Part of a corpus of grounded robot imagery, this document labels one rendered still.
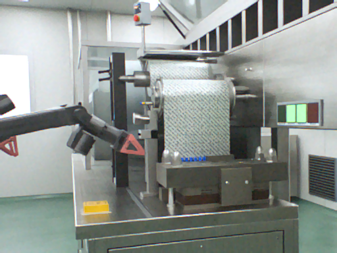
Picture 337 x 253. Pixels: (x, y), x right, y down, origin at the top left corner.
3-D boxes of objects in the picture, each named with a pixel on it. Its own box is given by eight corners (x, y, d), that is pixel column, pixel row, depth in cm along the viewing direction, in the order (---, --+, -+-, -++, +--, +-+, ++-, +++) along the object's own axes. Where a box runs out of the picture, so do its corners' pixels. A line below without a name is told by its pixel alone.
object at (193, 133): (164, 164, 148) (163, 109, 147) (229, 161, 156) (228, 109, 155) (165, 164, 148) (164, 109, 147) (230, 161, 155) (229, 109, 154)
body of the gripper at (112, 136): (118, 150, 138) (97, 138, 136) (114, 149, 147) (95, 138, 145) (128, 132, 139) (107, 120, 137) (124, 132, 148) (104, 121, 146)
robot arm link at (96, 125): (89, 111, 137) (88, 113, 143) (78, 130, 136) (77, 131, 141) (109, 122, 139) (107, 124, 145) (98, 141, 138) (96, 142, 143)
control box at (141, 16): (131, 25, 204) (130, 2, 203) (143, 27, 208) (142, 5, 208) (139, 22, 199) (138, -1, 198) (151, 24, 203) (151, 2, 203)
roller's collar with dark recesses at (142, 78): (133, 87, 177) (132, 71, 177) (147, 87, 179) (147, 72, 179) (135, 86, 171) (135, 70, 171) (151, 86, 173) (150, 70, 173)
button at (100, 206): (83, 209, 134) (83, 201, 134) (106, 207, 136) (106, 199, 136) (83, 214, 128) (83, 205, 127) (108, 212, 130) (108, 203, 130)
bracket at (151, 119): (139, 195, 158) (137, 111, 156) (156, 194, 160) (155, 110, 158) (141, 197, 153) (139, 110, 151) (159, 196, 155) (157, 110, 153)
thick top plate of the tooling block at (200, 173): (156, 180, 143) (155, 163, 143) (266, 174, 156) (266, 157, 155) (166, 188, 128) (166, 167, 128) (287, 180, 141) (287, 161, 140)
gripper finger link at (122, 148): (140, 163, 140) (114, 148, 137) (137, 161, 147) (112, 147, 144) (151, 144, 141) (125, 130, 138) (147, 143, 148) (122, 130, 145)
